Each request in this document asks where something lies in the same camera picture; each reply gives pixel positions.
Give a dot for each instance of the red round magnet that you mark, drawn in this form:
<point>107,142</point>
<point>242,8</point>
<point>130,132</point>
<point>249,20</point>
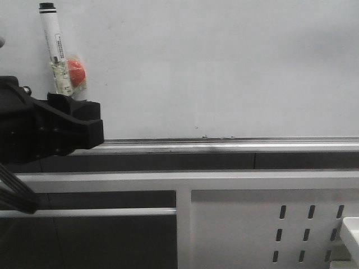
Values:
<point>77,72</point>

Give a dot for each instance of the aluminium whiteboard tray rail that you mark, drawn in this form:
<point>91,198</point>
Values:
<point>222,145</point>

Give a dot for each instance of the white whiteboard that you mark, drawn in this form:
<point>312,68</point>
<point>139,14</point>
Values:
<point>196,69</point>

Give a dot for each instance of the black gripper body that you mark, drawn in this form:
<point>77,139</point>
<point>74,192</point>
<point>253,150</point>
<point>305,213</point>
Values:
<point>32,129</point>

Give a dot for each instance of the white plastic bin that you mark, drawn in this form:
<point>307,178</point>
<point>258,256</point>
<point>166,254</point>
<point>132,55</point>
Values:
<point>350,238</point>

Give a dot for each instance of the white black whiteboard marker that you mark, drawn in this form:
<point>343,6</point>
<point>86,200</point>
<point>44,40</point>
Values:
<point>54,41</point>

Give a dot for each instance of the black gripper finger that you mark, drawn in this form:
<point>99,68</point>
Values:
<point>79,109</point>
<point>81,126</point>

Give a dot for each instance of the white metal frame with slots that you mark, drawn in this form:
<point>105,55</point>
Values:
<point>185,219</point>

